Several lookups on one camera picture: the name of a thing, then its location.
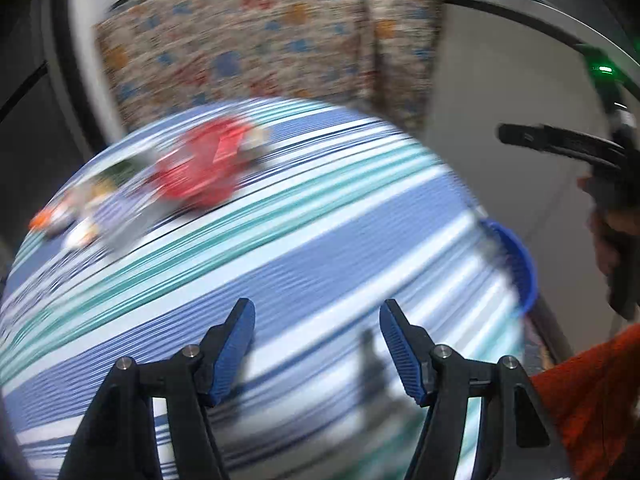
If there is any striped tablecloth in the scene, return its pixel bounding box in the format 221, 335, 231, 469
0, 97, 531, 480

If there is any large printed cloth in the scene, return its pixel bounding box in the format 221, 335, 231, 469
92, 0, 381, 126

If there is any person's right hand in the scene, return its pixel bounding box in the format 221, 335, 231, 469
576, 175, 622, 277

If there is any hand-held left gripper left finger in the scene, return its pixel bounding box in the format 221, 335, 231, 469
57, 297, 257, 480

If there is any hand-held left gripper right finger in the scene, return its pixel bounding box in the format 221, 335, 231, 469
378, 298, 576, 480

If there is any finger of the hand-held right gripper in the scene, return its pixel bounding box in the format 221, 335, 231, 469
497, 122, 628, 163

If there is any red packet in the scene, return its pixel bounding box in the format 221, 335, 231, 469
150, 115, 261, 209

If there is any yellow packet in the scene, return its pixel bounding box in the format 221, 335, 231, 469
244, 127, 272, 162

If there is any narrow printed cloth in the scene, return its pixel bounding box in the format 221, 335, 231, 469
365, 0, 446, 133

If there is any orange white wrapper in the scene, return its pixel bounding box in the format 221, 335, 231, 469
27, 205, 69, 239

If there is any blue plastic mesh basket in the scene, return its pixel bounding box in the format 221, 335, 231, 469
477, 217, 540, 318

